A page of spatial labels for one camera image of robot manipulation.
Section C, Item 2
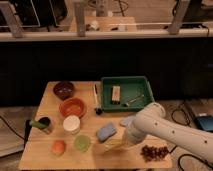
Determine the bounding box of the yellow banana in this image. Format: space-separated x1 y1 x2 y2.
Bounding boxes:
102 139 121 154

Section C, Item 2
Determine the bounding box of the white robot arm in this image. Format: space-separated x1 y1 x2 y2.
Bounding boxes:
120 102 213 162

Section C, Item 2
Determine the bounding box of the green plastic cup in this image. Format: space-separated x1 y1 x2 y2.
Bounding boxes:
74 135 91 152

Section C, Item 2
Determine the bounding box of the white paper cup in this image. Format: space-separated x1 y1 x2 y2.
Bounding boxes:
63 115 80 134

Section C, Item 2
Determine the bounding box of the blue sponge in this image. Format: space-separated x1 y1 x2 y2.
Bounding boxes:
96 123 117 142

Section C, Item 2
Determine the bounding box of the grey blue cloth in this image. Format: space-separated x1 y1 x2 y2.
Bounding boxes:
120 116 134 127

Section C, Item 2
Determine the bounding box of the bunch of dark grapes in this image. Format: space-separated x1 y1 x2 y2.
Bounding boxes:
141 145 169 162

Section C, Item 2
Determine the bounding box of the metal spoon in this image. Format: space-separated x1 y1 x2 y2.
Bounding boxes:
124 94 144 107

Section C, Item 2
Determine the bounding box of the green plastic tray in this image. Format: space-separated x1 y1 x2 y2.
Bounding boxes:
101 76 154 112

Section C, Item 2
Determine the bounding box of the wooden block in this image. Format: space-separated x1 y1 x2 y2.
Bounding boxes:
111 86 120 104

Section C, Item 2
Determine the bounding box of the orange fruit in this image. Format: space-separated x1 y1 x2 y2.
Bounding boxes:
51 140 66 156

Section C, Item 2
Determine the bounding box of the orange bowl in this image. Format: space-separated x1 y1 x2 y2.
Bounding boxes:
59 98 86 118

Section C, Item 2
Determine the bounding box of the dark brown bowl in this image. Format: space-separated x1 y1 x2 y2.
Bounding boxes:
53 81 75 100

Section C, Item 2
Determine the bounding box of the blue device on floor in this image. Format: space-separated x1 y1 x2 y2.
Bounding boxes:
194 116 213 132

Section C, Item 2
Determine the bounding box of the green marker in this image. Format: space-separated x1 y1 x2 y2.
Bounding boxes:
29 120 46 129

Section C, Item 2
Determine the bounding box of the white handled brush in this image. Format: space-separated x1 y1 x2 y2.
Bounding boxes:
93 84 102 115

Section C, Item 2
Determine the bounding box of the black floor cable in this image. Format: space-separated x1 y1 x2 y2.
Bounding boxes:
168 103 213 171

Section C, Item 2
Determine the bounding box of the white horizontal rail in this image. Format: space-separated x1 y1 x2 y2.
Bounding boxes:
0 28 213 42

